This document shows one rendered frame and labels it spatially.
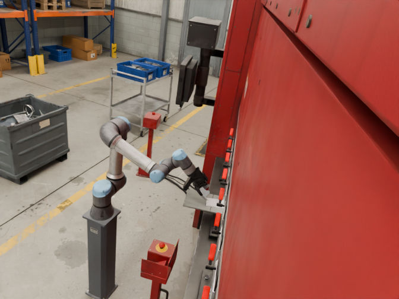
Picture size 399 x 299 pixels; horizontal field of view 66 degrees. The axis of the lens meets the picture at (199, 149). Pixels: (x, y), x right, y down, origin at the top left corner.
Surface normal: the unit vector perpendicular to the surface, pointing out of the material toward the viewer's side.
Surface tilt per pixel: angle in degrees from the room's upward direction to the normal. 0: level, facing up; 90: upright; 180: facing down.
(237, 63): 90
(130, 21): 90
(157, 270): 90
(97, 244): 90
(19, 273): 0
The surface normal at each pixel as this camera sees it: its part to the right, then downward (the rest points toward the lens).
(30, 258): 0.14, -0.87
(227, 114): -0.15, 0.44
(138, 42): -0.38, 0.38
